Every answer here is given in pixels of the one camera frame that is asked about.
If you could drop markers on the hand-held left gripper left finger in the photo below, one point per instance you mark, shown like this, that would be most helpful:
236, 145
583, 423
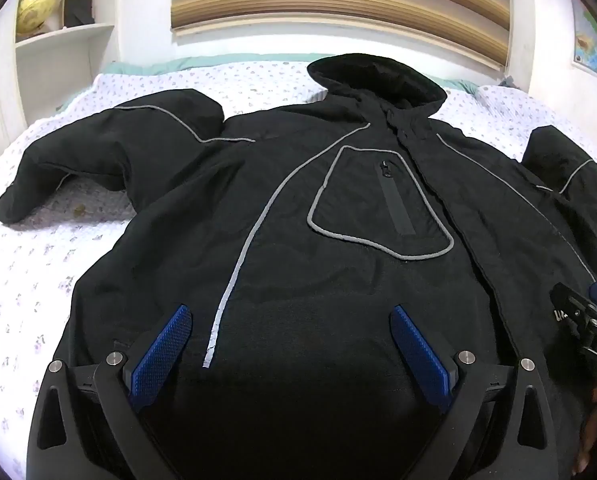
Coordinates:
161, 350

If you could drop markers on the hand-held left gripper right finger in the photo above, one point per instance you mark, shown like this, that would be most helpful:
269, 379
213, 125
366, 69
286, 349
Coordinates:
423, 355

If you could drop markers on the black hooded jacket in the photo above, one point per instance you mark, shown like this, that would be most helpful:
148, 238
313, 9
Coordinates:
303, 260

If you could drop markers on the person's right hand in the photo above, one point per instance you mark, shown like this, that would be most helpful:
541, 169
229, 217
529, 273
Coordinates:
594, 410

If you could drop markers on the white floral bed sheet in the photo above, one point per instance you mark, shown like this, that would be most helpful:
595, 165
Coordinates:
28, 270

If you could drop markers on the striped window blind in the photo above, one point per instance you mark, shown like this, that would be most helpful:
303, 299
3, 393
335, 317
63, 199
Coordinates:
338, 5

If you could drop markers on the yellow globe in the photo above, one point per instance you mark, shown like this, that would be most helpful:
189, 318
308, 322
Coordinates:
37, 9

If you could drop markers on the wall map poster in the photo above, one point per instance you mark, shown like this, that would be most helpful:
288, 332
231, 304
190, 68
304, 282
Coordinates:
595, 45

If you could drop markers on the white wall shelf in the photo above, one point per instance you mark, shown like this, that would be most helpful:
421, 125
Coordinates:
68, 60

